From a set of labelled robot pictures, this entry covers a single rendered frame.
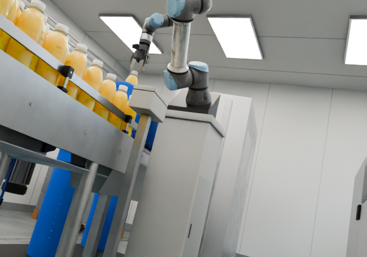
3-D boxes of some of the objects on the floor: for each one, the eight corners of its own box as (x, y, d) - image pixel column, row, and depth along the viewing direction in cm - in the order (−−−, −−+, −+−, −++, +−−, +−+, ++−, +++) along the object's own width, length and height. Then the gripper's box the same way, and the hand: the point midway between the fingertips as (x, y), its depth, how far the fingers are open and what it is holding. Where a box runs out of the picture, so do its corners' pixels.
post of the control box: (86, 367, 135) (152, 117, 159) (81, 371, 131) (149, 114, 155) (77, 363, 136) (143, 115, 160) (72, 367, 132) (141, 112, 156)
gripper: (156, 47, 218) (147, 80, 213) (139, 45, 221) (130, 77, 216) (152, 40, 210) (142, 74, 205) (134, 39, 213) (124, 71, 208)
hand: (135, 71), depth 208 cm, fingers closed on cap, 4 cm apart
